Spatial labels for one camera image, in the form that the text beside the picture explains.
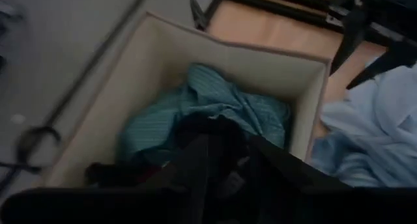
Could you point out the light blue shirt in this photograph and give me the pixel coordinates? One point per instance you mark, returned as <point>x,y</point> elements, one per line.
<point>381,113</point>

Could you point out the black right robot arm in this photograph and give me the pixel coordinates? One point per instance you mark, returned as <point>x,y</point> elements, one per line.
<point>355,32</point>

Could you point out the teal green garment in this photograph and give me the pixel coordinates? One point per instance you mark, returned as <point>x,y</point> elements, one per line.
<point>211,97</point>

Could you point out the black aluminium frame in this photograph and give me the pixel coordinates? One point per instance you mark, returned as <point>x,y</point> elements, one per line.
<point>277,6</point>

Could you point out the beige fabric storage box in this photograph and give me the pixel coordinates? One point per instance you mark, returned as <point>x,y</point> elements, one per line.
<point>228,59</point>

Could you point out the blue white striped garment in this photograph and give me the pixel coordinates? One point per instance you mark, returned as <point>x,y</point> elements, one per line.
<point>339,162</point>

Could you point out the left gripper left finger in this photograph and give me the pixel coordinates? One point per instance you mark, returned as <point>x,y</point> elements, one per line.
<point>192,178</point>

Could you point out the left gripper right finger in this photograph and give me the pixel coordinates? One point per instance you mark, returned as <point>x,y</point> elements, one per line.
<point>286,178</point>

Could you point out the black Puma underwear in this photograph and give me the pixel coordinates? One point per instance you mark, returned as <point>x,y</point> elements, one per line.
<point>228,146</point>

